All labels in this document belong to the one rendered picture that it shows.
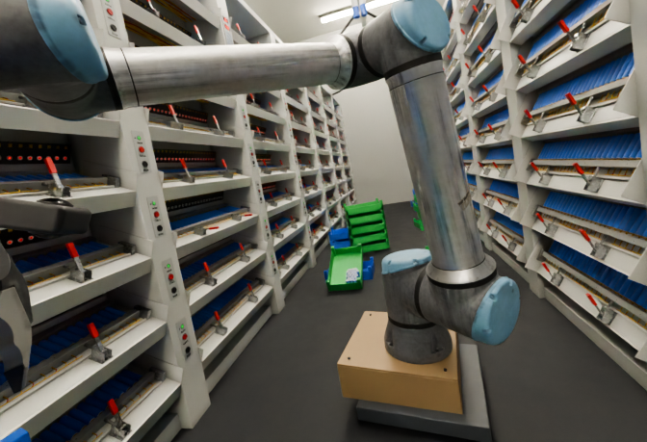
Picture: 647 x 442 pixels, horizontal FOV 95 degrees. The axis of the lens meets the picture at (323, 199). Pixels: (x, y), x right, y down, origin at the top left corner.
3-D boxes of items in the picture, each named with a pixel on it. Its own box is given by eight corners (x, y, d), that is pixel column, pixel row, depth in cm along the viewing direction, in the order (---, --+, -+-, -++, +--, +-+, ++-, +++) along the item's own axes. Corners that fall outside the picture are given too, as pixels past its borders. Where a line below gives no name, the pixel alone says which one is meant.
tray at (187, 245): (257, 222, 154) (260, 205, 152) (173, 261, 95) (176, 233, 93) (223, 214, 158) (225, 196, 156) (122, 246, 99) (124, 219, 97)
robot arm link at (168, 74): (358, 46, 78) (15, 59, 44) (393, 22, 68) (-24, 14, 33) (368, 91, 80) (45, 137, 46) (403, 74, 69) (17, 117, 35)
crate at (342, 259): (362, 288, 170) (359, 279, 166) (328, 291, 175) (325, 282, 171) (363, 251, 195) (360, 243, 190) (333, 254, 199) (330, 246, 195)
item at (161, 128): (243, 147, 150) (246, 119, 148) (146, 140, 92) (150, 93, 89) (207, 141, 154) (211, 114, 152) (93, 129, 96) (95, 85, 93)
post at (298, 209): (316, 263, 234) (273, 33, 219) (313, 268, 225) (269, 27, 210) (293, 266, 239) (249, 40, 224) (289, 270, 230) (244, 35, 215)
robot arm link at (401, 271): (410, 295, 97) (404, 243, 95) (458, 311, 82) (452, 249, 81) (375, 312, 89) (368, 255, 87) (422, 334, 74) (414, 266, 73)
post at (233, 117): (285, 305, 167) (219, -24, 151) (278, 313, 157) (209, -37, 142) (253, 307, 171) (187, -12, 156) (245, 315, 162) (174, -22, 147)
